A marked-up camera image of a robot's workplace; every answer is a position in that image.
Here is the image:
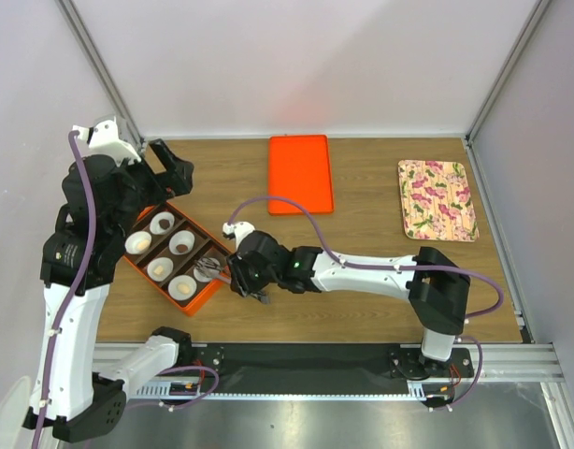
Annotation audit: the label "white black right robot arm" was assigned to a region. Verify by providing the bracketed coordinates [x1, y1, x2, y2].
[223, 224, 470, 377]

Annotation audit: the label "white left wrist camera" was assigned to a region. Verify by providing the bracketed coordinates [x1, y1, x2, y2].
[71, 115, 142, 167]

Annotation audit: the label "pale round chocolate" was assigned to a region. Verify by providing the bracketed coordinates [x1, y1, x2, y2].
[136, 239, 149, 251]

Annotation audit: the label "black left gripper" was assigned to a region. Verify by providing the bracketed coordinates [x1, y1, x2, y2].
[108, 138, 193, 239]

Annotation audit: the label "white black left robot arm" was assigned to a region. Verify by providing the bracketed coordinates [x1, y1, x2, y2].
[22, 132, 194, 447]

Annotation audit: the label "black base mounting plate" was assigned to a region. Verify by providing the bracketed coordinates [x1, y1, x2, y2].
[195, 343, 475, 386]

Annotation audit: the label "metal tongs with red grip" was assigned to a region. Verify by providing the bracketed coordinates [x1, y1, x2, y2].
[213, 264, 231, 285]

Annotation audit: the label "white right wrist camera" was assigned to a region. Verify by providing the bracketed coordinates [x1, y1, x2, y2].
[222, 222, 255, 250]

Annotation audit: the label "floral patterned tray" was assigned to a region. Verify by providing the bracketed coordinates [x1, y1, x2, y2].
[397, 160, 480, 242]

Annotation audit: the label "aluminium frame post left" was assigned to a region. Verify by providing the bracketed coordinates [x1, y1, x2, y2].
[54, 0, 145, 151]

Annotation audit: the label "orange flat tray lid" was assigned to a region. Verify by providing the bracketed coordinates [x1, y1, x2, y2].
[267, 135, 335, 214]

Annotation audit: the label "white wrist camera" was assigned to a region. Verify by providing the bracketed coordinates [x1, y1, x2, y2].
[71, 115, 142, 167]
[222, 222, 255, 250]

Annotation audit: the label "aluminium frame post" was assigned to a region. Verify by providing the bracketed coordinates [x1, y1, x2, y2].
[54, 0, 145, 151]
[465, 0, 552, 144]

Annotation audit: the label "aluminium frame post right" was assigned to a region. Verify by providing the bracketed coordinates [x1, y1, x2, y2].
[465, 0, 552, 144]

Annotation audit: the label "orange chocolate box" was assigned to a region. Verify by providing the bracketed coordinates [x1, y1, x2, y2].
[124, 203, 229, 316]

